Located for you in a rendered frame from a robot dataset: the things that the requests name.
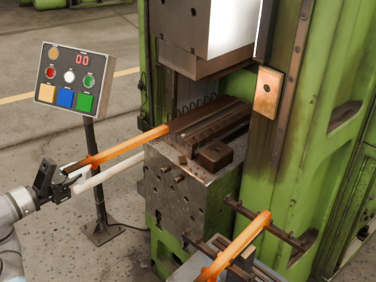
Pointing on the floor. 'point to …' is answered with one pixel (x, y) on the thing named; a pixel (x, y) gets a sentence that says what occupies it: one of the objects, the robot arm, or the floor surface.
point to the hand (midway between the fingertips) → (85, 163)
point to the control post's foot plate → (93, 230)
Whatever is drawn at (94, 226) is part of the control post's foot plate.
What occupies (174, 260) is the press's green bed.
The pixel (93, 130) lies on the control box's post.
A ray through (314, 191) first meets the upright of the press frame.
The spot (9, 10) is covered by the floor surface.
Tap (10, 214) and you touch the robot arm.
